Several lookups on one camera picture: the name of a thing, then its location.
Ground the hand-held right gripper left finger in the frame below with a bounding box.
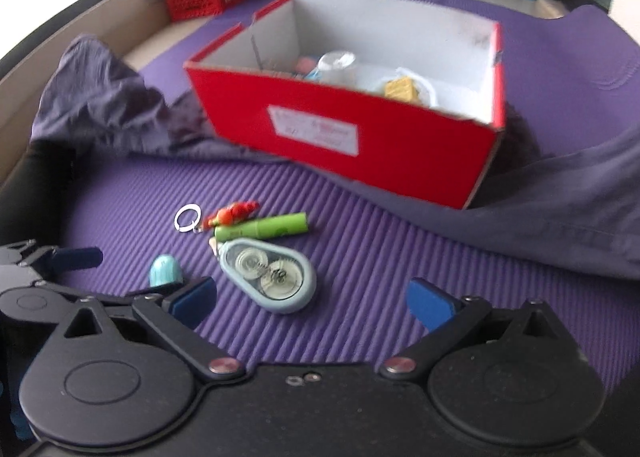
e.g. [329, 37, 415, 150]
[47, 277, 248, 384]

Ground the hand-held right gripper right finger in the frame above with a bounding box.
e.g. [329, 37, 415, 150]
[380, 278, 581, 380]

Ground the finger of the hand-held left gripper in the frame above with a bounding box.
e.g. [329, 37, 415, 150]
[0, 238, 104, 284]
[39, 278, 194, 307]

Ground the light blue correction tape dispenser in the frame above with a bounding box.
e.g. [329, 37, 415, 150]
[218, 238, 318, 314]

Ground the red cardboard box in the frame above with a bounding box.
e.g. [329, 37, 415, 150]
[183, 0, 508, 210]

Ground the yellow rectangular box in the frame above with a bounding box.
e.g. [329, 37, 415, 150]
[384, 78, 418, 102]

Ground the toothpick jar with green lid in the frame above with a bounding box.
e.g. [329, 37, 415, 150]
[317, 51, 358, 85]

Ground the purple ribbed mat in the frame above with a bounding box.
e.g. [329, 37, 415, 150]
[55, 0, 640, 388]

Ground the green highlighter pen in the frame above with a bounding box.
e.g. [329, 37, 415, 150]
[214, 212, 310, 241]

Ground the grey purple cloth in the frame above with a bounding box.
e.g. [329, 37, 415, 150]
[30, 4, 640, 280]

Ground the white plastic item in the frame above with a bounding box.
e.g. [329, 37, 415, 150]
[357, 64, 443, 110]

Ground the red orange charm keychain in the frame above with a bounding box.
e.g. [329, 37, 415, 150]
[174, 200, 261, 234]

